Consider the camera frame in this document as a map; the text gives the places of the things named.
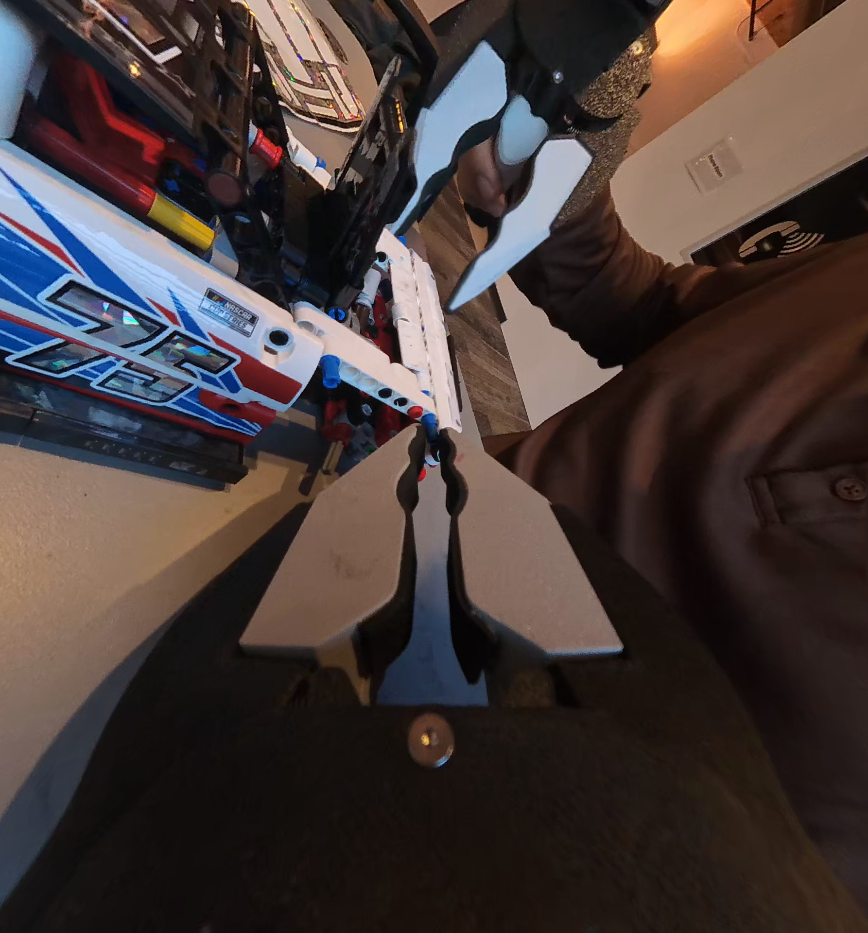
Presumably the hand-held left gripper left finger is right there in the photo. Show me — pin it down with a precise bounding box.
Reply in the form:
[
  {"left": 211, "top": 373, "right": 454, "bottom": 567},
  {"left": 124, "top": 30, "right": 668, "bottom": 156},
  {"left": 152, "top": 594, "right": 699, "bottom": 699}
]
[{"left": 239, "top": 425, "right": 419, "bottom": 704}]

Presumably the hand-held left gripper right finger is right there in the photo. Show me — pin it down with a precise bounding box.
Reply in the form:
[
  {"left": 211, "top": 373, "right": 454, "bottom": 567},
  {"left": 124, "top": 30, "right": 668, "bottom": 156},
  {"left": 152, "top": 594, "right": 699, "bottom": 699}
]
[{"left": 440, "top": 429, "right": 625, "bottom": 690}]

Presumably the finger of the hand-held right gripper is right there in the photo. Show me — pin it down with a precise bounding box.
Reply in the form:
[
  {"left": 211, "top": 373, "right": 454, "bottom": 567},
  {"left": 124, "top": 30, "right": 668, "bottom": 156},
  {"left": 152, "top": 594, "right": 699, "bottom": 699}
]
[
  {"left": 389, "top": 40, "right": 509, "bottom": 238},
  {"left": 443, "top": 135, "right": 595, "bottom": 314}
]

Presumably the toy brick race car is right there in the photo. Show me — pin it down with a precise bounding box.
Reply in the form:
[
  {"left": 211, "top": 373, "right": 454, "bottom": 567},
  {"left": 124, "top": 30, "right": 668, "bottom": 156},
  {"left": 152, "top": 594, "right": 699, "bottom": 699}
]
[{"left": 0, "top": 0, "right": 471, "bottom": 504}]

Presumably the person's right forearm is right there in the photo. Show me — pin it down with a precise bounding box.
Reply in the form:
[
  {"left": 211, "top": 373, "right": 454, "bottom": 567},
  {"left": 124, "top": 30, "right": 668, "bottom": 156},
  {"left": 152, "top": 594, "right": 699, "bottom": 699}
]
[{"left": 510, "top": 182, "right": 734, "bottom": 369}]

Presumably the grey desk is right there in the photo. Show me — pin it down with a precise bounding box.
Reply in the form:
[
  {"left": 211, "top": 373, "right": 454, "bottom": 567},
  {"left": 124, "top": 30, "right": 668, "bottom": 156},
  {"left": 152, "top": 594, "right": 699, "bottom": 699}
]
[{"left": 0, "top": 102, "right": 493, "bottom": 919}]

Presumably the person's right hand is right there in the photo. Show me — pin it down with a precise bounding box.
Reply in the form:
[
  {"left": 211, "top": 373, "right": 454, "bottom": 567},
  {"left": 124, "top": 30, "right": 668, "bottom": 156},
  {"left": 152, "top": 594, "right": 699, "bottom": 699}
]
[{"left": 459, "top": 138, "right": 524, "bottom": 228}]

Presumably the holographic sticker sheet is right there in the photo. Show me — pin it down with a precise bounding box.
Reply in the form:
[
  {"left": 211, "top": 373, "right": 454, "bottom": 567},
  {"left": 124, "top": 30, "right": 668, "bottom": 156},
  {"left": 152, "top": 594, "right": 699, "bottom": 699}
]
[{"left": 248, "top": 0, "right": 368, "bottom": 131}]

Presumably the black phone symbol panel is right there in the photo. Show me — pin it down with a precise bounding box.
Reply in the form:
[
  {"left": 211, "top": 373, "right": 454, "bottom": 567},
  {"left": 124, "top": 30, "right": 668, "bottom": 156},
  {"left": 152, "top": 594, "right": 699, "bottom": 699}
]
[{"left": 689, "top": 146, "right": 868, "bottom": 267}]

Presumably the white wall sign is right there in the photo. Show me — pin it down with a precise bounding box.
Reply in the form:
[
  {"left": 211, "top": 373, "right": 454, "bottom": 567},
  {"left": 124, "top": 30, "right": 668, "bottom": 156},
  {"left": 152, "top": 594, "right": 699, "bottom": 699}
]
[{"left": 685, "top": 135, "right": 745, "bottom": 194}]

